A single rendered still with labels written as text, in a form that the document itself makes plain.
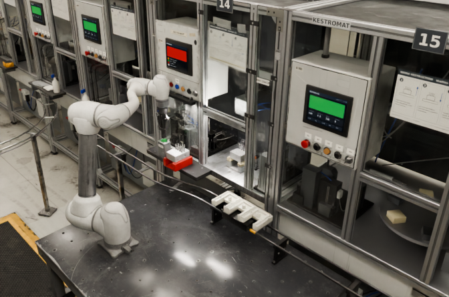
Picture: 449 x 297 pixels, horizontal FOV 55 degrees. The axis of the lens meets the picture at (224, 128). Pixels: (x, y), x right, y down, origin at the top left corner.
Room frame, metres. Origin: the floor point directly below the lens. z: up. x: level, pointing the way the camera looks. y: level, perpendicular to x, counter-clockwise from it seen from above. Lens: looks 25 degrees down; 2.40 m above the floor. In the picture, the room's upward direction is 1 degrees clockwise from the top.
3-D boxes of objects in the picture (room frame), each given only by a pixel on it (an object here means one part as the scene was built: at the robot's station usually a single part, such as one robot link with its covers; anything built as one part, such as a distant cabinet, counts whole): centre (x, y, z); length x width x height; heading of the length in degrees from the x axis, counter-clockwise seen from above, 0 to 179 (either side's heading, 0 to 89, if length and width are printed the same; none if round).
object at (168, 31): (2.79, 0.23, 1.60); 0.42 x 0.29 x 0.46; 46
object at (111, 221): (2.01, 0.63, 0.85); 0.18 x 0.16 x 0.22; 71
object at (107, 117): (2.14, 0.62, 1.44); 0.18 x 0.14 x 0.13; 161
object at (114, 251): (1.99, 0.60, 0.71); 0.22 x 0.18 x 0.06; 46
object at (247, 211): (2.11, -0.11, 0.84); 0.36 x 0.14 x 0.10; 46
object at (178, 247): (1.88, 0.21, 0.66); 1.50 x 1.06 x 0.04; 46
